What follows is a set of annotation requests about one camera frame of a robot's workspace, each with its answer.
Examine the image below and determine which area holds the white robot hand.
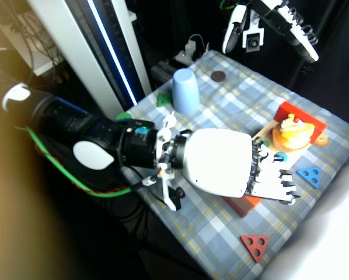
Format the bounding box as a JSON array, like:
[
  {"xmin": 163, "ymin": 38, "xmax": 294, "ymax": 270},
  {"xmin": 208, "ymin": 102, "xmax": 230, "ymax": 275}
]
[
  {"xmin": 182, "ymin": 127, "xmax": 301, "ymax": 205},
  {"xmin": 222, "ymin": 0, "xmax": 320, "ymax": 64}
]

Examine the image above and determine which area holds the mango cream cupcake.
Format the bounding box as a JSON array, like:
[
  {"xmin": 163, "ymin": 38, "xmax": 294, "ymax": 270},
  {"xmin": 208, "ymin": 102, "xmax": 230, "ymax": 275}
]
[{"xmin": 272, "ymin": 113, "xmax": 315, "ymax": 153}]

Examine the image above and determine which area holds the wooden dotted sorting box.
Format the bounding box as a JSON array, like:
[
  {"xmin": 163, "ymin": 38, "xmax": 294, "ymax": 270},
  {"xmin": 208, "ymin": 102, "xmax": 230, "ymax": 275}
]
[{"xmin": 222, "ymin": 101, "xmax": 329, "ymax": 218}]

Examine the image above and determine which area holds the blue checked tablecloth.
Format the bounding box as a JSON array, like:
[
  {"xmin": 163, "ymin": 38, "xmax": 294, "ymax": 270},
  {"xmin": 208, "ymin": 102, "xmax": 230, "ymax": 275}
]
[{"xmin": 120, "ymin": 49, "xmax": 349, "ymax": 280}]

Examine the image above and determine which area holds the blue plastic cup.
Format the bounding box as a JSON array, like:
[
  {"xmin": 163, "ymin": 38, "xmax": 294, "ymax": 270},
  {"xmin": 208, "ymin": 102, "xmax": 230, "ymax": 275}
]
[{"xmin": 171, "ymin": 68, "xmax": 201, "ymax": 116}]

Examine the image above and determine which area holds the green triangle block with holes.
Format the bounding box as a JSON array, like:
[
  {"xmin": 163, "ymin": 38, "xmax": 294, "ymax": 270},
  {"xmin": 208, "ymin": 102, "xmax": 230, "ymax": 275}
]
[{"xmin": 156, "ymin": 92, "xmax": 173, "ymax": 107}]

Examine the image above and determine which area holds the blue triangle block with holes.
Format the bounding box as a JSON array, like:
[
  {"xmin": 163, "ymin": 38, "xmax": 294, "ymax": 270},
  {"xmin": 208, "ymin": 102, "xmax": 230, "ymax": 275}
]
[{"xmin": 296, "ymin": 167, "xmax": 323, "ymax": 190}]

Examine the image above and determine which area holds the red triangle block with holes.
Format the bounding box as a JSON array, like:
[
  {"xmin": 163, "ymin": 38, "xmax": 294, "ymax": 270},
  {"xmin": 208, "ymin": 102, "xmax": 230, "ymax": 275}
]
[{"xmin": 240, "ymin": 234, "xmax": 270, "ymax": 263}]

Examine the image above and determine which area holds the white power adapter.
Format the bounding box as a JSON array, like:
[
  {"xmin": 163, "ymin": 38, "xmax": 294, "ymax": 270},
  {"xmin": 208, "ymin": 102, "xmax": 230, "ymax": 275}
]
[{"xmin": 174, "ymin": 33, "xmax": 211, "ymax": 67}]

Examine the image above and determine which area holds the white column with blue strip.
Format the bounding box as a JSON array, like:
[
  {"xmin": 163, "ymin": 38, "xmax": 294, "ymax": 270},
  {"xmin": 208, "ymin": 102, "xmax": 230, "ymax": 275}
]
[{"xmin": 27, "ymin": 0, "xmax": 152, "ymax": 120}]

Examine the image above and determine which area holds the white shelf board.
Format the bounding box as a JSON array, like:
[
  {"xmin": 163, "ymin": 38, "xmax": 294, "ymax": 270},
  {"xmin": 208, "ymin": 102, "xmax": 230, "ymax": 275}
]
[{"xmin": 0, "ymin": 5, "xmax": 66, "ymax": 77}]

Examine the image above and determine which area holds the rainbow ring stacker toy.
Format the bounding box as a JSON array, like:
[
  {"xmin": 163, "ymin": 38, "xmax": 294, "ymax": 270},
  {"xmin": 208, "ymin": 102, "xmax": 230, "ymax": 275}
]
[{"xmin": 115, "ymin": 111, "xmax": 133, "ymax": 122}]

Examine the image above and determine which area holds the grey metal bracket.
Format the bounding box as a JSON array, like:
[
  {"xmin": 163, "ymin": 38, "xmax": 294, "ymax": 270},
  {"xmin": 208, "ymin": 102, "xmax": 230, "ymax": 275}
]
[{"xmin": 150, "ymin": 60, "xmax": 176, "ymax": 86}]

